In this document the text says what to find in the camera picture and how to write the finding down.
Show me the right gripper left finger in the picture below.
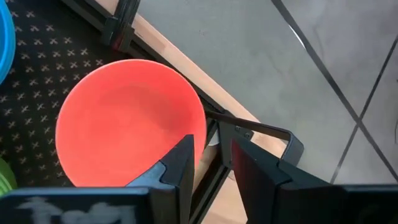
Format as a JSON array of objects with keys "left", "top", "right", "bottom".
[{"left": 0, "top": 134, "right": 196, "bottom": 224}]

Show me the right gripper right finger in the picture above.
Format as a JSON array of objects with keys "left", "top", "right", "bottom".
[{"left": 230, "top": 139, "right": 398, "bottom": 224}]

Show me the orange plastic mini bowl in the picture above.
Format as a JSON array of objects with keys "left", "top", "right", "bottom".
[{"left": 55, "top": 58, "right": 208, "bottom": 187}]

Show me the green plastic mini bowl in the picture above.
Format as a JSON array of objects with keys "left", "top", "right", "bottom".
[{"left": 0, "top": 157, "right": 18, "bottom": 197}]

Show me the blue plastic mini bowl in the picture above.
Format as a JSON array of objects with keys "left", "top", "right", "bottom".
[{"left": 0, "top": 0, "right": 16, "bottom": 85}]

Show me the black perforated metal tray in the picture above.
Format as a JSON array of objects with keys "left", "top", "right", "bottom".
[{"left": 0, "top": 0, "right": 305, "bottom": 224}]

